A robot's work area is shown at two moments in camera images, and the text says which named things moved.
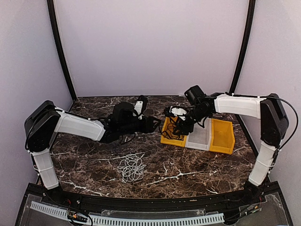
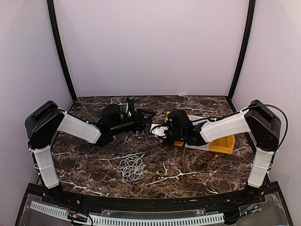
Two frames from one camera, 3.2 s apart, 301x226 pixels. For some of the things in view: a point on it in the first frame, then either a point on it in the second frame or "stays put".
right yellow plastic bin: x=222 y=140 stays put
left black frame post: x=52 y=15 stays put
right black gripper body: x=184 y=126 to x=178 y=135
